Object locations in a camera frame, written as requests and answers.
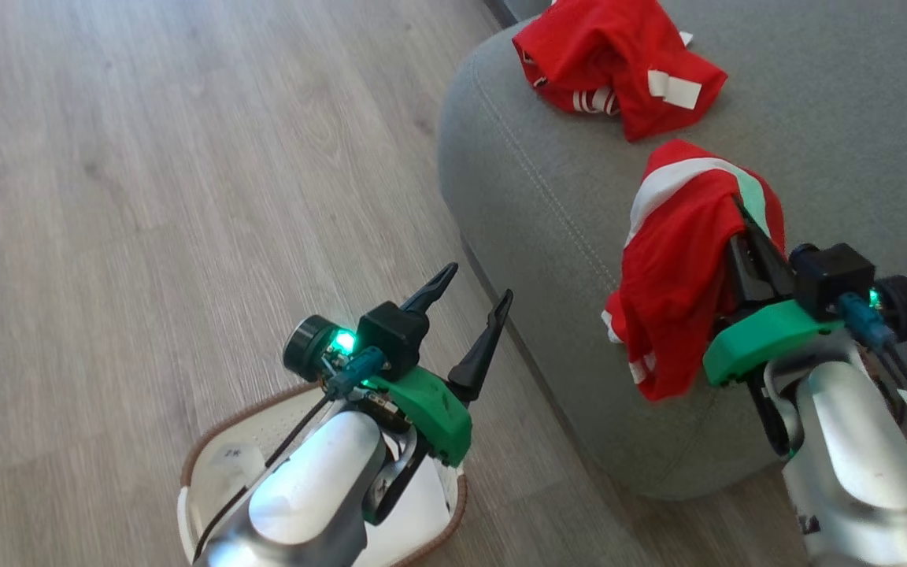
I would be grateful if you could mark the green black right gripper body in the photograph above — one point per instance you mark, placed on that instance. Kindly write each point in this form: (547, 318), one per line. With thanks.
(760, 335)

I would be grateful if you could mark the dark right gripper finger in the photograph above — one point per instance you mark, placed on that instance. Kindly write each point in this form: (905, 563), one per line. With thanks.
(743, 276)
(772, 272)

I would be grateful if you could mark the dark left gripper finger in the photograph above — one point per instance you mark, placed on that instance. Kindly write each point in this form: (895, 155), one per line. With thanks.
(481, 354)
(428, 293)

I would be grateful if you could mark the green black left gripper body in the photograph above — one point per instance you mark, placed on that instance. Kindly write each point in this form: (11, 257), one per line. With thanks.
(434, 409)

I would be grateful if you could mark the red jersey with white collar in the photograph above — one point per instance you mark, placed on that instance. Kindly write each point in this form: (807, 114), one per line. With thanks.
(674, 268)

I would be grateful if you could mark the red garment with white patches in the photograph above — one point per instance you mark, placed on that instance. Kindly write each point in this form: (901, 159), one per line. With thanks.
(603, 47)

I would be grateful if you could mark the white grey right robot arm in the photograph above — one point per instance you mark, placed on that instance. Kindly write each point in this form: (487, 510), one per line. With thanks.
(855, 441)

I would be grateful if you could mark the grey sofa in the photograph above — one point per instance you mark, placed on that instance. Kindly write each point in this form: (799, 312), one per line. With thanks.
(855, 118)

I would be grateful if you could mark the white brown-rimmed laundry basket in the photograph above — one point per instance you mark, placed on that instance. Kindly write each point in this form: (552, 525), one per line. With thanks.
(209, 472)

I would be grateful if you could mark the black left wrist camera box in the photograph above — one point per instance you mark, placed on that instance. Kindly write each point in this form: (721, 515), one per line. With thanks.
(392, 335)

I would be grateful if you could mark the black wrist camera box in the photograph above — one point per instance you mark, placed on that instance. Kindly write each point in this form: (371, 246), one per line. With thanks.
(835, 276)
(392, 335)

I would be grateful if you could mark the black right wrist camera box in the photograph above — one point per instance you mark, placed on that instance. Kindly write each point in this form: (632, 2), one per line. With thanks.
(835, 276)

